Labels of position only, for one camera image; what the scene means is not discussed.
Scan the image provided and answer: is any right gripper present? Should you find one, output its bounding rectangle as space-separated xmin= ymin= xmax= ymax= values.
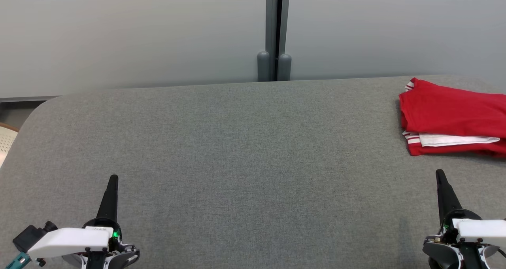
xmin=422 ymin=169 xmax=500 ymax=269

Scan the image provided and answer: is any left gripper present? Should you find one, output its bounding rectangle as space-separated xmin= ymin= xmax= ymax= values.
xmin=60 ymin=175 xmax=141 ymax=269

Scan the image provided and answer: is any red and white jersey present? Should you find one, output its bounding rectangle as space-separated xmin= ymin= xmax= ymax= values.
xmin=398 ymin=78 xmax=506 ymax=159

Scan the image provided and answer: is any white perforated laundry basket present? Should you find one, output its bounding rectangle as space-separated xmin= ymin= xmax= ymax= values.
xmin=0 ymin=123 xmax=19 ymax=167

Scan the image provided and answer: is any grey fabric sofa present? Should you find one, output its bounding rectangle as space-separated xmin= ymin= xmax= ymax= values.
xmin=0 ymin=74 xmax=506 ymax=269

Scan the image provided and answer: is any teal cable connector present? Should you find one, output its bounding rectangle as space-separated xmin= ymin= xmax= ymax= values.
xmin=5 ymin=252 xmax=31 ymax=269

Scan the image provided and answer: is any grey cylindrical post foot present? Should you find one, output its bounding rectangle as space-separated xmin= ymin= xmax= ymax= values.
xmin=278 ymin=54 xmax=292 ymax=81
xmin=257 ymin=51 xmax=271 ymax=82

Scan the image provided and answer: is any grey partition post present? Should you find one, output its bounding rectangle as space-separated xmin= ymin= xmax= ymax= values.
xmin=266 ymin=0 xmax=291 ymax=81

